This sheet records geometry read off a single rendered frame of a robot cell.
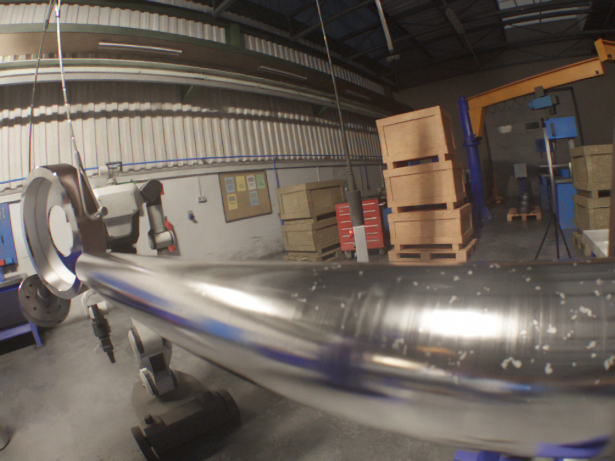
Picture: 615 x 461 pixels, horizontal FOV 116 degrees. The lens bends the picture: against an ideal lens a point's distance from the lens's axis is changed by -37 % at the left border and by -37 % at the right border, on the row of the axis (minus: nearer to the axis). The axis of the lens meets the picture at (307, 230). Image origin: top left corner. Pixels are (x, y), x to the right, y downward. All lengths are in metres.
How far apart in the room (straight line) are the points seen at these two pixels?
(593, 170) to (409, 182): 2.59
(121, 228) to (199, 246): 4.05
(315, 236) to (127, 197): 3.76
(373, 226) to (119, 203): 3.96
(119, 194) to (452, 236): 3.78
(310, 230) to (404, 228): 1.49
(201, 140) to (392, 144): 3.41
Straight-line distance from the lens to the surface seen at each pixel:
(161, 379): 1.74
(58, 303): 1.15
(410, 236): 4.44
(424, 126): 4.33
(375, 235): 4.84
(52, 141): 5.10
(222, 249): 5.78
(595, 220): 4.38
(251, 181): 6.29
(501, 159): 13.32
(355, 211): 0.99
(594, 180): 4.35
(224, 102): 6.45
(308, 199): 4.85
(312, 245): 4.92
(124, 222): 1.55
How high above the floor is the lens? 1.15
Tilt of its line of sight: 7 degrees down
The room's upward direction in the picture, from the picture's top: 9 degrees counter-clockwise
